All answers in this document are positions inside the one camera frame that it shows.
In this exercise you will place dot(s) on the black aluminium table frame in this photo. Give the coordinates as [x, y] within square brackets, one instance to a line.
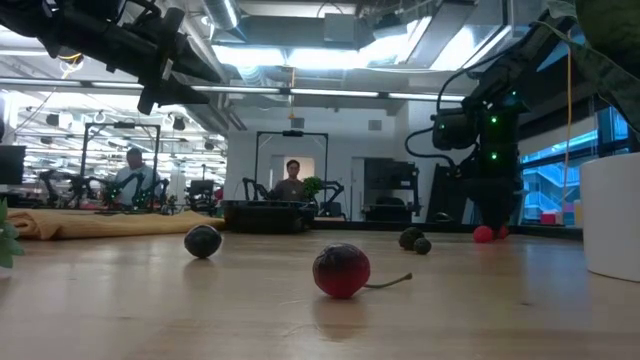
[375, 227]

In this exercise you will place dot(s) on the black background rig frame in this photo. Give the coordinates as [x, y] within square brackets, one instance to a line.
[120, 125]
[292, 133]

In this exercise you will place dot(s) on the person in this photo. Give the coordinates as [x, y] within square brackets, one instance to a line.
[134, 175]
[292, 182]

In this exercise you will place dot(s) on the pink box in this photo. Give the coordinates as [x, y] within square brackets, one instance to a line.
[548, 219]

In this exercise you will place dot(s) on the ceiling light strip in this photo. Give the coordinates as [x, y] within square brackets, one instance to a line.
[50, 82]
[350, 93]

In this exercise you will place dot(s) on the black background monitor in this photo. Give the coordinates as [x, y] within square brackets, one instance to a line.
[11, 165]

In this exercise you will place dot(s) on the yellow folded cloth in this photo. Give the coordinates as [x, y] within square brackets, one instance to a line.
[100, 225]

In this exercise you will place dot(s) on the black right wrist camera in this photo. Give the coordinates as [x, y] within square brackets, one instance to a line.
[452, 130]

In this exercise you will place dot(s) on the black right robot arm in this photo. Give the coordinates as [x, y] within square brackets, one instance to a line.
[505, 75]

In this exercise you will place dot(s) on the grey ceiling unit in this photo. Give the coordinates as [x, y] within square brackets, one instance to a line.
[340, 27]

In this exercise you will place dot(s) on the small red fruits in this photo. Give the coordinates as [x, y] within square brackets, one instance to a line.
[482, 234]

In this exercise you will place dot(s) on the grey wall vent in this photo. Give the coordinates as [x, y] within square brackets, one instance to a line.
[297, 123]
[375, 125]

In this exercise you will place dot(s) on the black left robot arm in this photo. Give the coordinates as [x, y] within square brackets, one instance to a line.
[65, 30]

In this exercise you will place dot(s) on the green plant in white pot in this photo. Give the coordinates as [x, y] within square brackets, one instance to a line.
[615, 215]

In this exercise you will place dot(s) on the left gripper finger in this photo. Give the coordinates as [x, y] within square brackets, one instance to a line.
[192, 65]
[180, 94]

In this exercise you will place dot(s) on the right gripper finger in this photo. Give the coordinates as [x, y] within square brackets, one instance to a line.
[483, 207]
[500, 210]

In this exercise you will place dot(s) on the pale yellow cup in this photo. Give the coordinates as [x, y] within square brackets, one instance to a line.
[577, 215]

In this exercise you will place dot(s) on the black plastic tupperware container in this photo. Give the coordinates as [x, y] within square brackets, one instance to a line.
[270, 220]

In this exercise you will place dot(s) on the dark red cherry with stem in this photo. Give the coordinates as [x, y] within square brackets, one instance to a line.
[341, 270]
[202, 241]

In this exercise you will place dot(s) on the small dark blueberry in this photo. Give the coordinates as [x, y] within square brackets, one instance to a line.
[422, 245]

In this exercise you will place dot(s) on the black cabinet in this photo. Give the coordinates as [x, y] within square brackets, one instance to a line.
[390, 175]

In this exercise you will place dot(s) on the small green background plant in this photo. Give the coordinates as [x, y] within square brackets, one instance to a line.
[313, 186]

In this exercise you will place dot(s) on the black background robot arm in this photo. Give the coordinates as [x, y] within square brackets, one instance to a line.
[332, 190]
[255, 189]

